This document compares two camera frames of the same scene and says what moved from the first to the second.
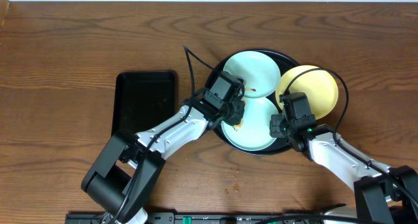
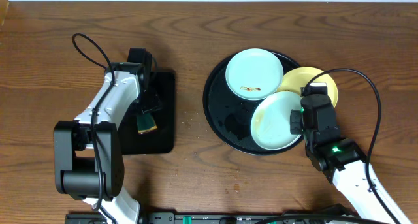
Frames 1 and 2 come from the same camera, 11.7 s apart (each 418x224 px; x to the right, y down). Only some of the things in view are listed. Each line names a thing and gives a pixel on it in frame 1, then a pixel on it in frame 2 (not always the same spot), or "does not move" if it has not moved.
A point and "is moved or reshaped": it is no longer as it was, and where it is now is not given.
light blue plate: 253,133 is moved or reshaped
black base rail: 205,217 does not move
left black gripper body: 235,111 → 149,104
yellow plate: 320,87 does not move
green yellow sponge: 240,125 → 145,123
